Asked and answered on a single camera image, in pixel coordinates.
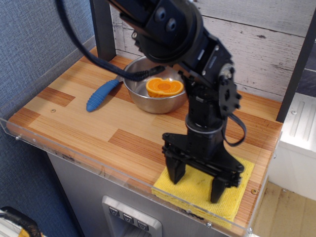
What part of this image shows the blue handled knife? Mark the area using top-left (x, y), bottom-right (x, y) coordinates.
top-left (86, 76), bottom-right (123, 112)

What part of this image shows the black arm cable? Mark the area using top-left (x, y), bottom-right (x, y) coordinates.
top-left (54, 0), bottom-right (166, 81)

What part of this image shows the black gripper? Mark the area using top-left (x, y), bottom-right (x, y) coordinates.
top-left (162, 126), bottom-right (244, 203)

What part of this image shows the grey cabinet with dispenser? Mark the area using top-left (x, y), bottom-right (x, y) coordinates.
top-left (48, 154), bottom-right (224, 237)

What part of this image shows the dark right shelf post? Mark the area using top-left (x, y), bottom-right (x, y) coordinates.
top-left (276, 10), bottom-right (316, 123)

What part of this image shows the stainless steel bowl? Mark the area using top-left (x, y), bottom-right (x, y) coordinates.
top-left (123, 67), bottom-right (187, 114)

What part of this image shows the dark shelf post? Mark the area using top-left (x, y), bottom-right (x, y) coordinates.
top-left (276, 10), bottom-right (316, 123)
top-left (89, 0), bottom-right (116, 62)

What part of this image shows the white side unit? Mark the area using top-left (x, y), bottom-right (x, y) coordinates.
top-left (268, 93), bottom-right (316, 200)

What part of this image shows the orange slice toy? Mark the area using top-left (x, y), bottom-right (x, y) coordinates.
top-left (146, 78), bottom-right (184, 98)

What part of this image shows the dark left shelf post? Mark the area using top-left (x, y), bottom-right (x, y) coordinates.
top-left (89, 0), bottom-right (116, 62)

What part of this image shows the black and yellow object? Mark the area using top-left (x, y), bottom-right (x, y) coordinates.
top-left (0, 206), bottom-right (44, 237)

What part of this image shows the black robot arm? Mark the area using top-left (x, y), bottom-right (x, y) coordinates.
top-left (111, 0), bottom-right (245, 203)

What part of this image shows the yellow towel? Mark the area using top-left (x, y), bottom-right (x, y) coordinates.
top-left (152, 157), bottom-right (254, 221)

